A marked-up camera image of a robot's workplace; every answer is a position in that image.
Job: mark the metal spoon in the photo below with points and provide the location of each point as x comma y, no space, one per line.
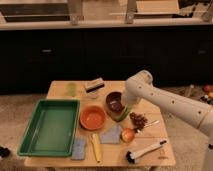
137,130

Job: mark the blue grey sponge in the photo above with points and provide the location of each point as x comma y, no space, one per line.
78,151

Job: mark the grey triangular cloth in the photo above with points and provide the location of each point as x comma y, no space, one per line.
112,135

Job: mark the bunch of red grapes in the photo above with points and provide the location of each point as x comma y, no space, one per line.
138,120

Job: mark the black white board eraser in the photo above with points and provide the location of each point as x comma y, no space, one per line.
93,85

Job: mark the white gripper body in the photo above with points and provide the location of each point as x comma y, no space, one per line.
128,99

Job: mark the light green leaf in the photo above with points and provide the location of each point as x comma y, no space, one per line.
71,89

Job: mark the green plastic tray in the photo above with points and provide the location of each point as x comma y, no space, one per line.
51,129

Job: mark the white black brush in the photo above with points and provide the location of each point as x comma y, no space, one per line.
132,156

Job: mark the wooden table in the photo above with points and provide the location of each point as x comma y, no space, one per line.
153,141

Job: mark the orange bowl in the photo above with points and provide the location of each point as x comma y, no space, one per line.
92,118

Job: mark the black object on floor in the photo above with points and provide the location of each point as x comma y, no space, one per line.
4,152

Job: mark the green chili pepper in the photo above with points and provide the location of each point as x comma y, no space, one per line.
121,116

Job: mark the dark brown bowl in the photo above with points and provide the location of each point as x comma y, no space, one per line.
113,101

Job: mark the red yellow apple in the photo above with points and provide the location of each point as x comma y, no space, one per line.
127,135

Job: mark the yellow banana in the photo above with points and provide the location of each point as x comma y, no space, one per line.
96,146

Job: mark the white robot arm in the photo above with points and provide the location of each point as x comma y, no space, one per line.
197,114

